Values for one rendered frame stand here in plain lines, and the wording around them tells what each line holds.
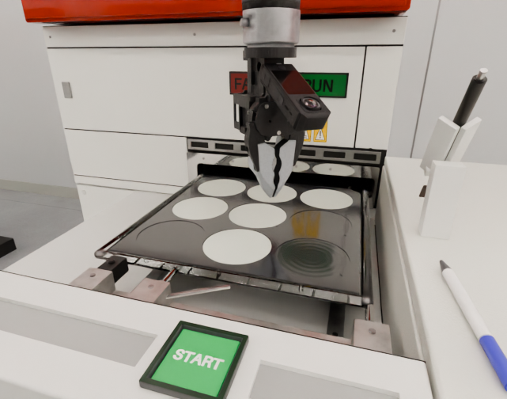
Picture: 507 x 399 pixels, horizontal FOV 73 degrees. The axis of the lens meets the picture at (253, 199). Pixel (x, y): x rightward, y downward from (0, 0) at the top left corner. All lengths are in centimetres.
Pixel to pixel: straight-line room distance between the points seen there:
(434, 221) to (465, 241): 4
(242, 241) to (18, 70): 303
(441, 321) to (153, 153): 75
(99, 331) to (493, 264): 37
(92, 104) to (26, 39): 233
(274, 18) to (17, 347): 42
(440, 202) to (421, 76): 185
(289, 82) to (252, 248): 23
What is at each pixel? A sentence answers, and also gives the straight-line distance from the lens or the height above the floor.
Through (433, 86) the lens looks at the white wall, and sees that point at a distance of 226.
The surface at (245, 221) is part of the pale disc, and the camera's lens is 57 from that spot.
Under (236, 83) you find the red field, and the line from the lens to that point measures 77.
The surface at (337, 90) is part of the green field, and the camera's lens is 73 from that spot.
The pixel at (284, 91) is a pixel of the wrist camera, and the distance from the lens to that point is 43.
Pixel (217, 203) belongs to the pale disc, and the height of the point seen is 90.
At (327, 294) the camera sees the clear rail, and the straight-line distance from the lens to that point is 42.
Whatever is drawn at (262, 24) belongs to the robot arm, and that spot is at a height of 119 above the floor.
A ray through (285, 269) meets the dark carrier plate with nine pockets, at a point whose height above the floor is 90.
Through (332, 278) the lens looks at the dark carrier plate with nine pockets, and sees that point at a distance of 44.
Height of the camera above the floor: 115
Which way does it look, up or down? 23 degrees down
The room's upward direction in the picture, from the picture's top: straight up
